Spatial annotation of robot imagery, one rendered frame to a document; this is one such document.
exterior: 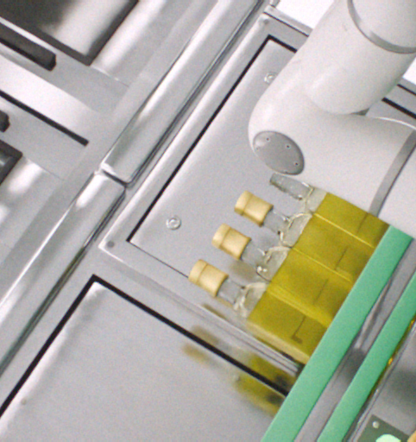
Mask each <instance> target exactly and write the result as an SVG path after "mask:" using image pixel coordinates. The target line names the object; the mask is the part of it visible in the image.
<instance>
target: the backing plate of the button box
mask: <svg viewBox="0 0 416 442"><path fill-rule="evenodd" d="M384 434H390V435H392V437H394V438H396V439H398V440H400V441H403V442H406V441H407V440H408V439H409V438H410V436H409V435H408V434H406V433H404V432H402V431H400V430H399V429H397V428H395V427H394V426H391V425H390V424H388V423H386V421H385V420H382V419H381V418H379V417H377V416H376V415H374V414H371V416H370V418H369V420H368V423H367V425H366V426H365V427H364V429H363V431H361V434H360V436H359V438H358V439H357V441H356V442H376V441H377V440H378V439H380V438H381V437H382V436H384Z"/></svg>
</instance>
